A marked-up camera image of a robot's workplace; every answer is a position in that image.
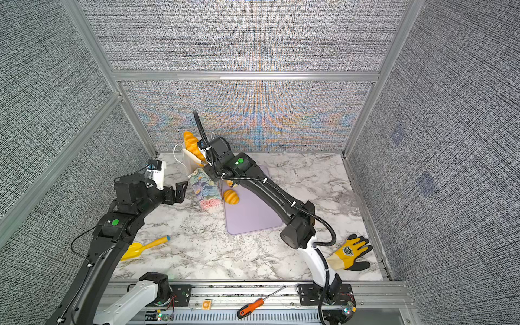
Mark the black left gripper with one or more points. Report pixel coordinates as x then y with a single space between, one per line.
180 191

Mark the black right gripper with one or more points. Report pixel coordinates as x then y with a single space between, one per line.
210 170

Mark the floral paper gift bag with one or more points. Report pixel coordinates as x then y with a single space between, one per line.
205 190

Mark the small striped croissant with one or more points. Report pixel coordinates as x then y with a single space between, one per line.
231 197

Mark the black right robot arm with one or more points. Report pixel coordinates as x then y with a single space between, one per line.
304 231

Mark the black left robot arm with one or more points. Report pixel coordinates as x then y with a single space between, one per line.
136 197

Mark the lilac plastic tray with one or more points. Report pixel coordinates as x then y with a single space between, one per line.
250 214

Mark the yellow plastic scoop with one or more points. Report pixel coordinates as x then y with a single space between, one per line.
136 248

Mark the small orange tag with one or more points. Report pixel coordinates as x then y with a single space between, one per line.
207 304

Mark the yellow black work glove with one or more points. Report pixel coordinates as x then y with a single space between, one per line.
347 257

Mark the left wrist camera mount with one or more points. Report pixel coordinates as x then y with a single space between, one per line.
156 172

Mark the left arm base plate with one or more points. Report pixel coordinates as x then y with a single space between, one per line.
179 295

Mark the orange handled screwdriver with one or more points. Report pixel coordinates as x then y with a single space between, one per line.
249 308

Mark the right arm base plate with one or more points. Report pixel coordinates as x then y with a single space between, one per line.
311 294

